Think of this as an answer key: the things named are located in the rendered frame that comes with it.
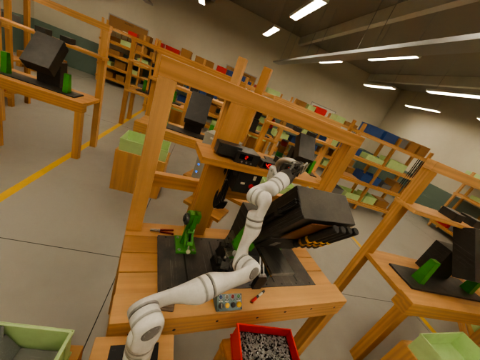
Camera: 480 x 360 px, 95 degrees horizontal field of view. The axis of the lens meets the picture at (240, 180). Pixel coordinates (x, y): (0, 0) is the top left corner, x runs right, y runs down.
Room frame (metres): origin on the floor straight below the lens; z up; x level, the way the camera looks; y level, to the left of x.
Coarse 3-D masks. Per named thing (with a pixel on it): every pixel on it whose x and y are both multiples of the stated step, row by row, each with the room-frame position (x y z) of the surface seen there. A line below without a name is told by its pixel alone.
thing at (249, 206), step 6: (246, 204) 1.39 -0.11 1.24; (252, 204) 1.42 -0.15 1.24; (240, 210) 1.38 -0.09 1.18; (246, 210) 1.32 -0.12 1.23; (240, 216) 1.35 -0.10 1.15; (234, 222) 1.39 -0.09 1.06; (240, 222) 1.33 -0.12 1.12; (234, 228) 1.36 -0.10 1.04; (240, 228) 1.30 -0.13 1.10; (252, 252) 1.32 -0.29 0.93; (258, 252) 1.34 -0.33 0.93
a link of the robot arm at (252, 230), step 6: (246, 222) 0.78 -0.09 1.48; (252, 222) 0.76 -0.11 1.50; (246, 228) 0.77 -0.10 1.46; (252, 228) 0.76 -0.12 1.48; (258, 228) 0.77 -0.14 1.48; (246, 234) 0.76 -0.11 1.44; (252, 234) 0.76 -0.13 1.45; (258, 234) 0.77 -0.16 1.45; (246, 240) 0.76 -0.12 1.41; (252, 240) 0.77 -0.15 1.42; (240, 246) 0.77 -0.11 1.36; (246, 246) 0.78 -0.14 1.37; (240, 252) 0.77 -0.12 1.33; (246, 252) 0.79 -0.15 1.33; (234, 258) 0.76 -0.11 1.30; (240, 258) 0.76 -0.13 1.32; (234, 264) 0.74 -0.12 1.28; (234, 270) 0.74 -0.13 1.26
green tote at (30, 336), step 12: (0, 324) 0.40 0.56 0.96; (12, 324) 0.42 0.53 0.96; (24, 324) 0.43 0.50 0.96; (12, 336) 0.41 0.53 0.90; (24, 336) 0.42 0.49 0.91; (36, 336) 0.43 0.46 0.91; (48, 336) 0.44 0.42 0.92; (60, 336) 0.45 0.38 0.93; (36, 348) 0.43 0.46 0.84; (48, 348) 0.44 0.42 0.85; (60, 348) 0.45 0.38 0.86
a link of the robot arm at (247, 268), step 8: (248, 256) 0.77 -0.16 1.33; (240, 264) 0.73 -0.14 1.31; (248, 264) 0.72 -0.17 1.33; (256, 264) 0.74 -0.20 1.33; (216, 272) 0.65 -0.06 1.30; (224, 272) 0.66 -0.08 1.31; (232, 272) 0.67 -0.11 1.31; (240, 272) 0.68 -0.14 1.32; (248, 272) 0.70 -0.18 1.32; (256, 272) 0.73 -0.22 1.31; (216, 280) 0.61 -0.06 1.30; (224, 280) 0.63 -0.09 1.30; (232, 280) 0.65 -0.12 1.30; (240, 280) 0.67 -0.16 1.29; (248, 280) 0.70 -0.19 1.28; (216, 288) 0.59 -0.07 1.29; (224, 288) 0.62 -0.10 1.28; (232, 288) 0.65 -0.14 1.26
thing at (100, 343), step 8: (112, 336) 0.55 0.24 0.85; (120, 336) 0.56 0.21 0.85; (160, 336) 0.62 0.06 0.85; (168, 336) 0.63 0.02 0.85; (96, 344) 0.51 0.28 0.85; (104, 344) 0.52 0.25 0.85; (112, 344) 0.53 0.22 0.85; (120, 344) 0.54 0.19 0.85; (160, 344) 0.59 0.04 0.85; (168, 344) 0.60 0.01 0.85; (96, 352) 0.48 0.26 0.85; (104, 352) 0.49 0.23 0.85; (160, 352) 0.57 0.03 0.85; (168, 352) 0.58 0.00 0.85
